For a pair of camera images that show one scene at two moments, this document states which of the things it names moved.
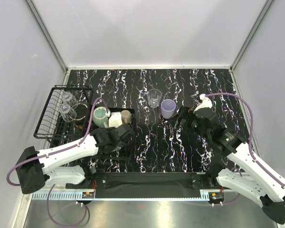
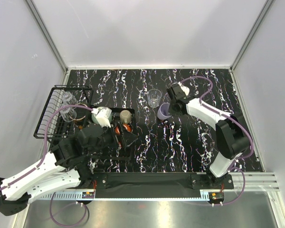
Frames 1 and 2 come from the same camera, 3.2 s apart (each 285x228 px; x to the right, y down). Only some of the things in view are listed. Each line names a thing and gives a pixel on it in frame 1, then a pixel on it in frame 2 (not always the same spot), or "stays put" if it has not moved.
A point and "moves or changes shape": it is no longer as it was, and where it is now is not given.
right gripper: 185,113 → 171,102
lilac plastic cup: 168,108 moves or changes shape
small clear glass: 68,114 stays put
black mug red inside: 80,111 stays put
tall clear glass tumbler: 154,96 stays put
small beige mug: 126,116 stays put
